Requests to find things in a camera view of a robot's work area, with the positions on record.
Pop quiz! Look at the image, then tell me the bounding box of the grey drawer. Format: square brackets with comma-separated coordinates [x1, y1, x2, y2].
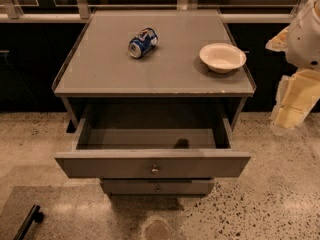
[55, 118, 250, 179]
[101, 179, 213, 196]

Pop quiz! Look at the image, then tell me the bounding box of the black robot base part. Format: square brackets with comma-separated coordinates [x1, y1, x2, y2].
[13, 205, 44, 240]

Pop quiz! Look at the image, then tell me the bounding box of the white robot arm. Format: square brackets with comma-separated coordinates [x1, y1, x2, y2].
[266, 0, 320, 129]

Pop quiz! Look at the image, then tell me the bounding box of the grey drawer cabinet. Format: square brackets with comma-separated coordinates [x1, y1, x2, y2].
[52, 9, 257, 197]

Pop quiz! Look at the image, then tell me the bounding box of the grey bottom drawer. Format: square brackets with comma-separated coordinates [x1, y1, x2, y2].
[101, 179, 213, 196]

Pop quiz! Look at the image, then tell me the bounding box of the white bowl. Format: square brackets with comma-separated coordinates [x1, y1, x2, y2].
[199, 43, 247, 74]

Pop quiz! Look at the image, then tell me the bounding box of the blue soda can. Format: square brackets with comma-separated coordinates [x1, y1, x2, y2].
[128, 28, 158, 59]

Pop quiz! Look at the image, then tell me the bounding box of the round floor plate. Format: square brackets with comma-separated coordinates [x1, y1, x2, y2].
[144, 220, 172, 240]

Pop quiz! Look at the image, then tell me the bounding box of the metal railing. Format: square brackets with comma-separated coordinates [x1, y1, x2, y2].
[0, 0, 308, 24]

